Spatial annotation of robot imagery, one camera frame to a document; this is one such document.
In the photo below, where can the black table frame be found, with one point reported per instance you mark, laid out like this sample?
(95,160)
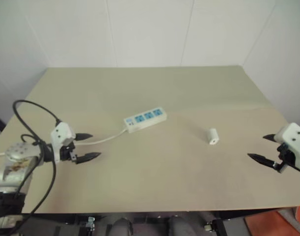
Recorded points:
(149,215)

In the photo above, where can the white power strip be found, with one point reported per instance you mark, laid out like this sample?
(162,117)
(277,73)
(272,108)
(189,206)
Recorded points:
(144,118)

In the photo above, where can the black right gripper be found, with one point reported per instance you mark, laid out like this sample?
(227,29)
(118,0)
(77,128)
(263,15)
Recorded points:
(284,153)

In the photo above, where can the orange floor mat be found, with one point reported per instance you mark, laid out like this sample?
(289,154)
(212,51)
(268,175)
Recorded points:
(267,222)

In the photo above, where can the silver metal bracket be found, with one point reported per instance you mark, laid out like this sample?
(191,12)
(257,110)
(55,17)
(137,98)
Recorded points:
(90,223)
(208,228)

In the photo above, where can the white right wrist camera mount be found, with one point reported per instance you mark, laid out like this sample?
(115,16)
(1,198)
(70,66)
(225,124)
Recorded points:
(294,138)

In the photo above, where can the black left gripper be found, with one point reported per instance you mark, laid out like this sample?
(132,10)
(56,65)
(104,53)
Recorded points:
(65,153)

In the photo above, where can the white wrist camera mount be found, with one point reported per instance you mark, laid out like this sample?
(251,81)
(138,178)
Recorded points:
(294,138)
(62,134)

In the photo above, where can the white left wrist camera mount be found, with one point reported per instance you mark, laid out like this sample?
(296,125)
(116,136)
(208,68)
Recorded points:
(62,134)

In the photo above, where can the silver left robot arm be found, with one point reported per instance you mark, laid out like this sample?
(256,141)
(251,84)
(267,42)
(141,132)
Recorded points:
(14,162)

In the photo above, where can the white plug adapter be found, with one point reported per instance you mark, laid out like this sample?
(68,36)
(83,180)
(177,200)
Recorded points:
(212,136)

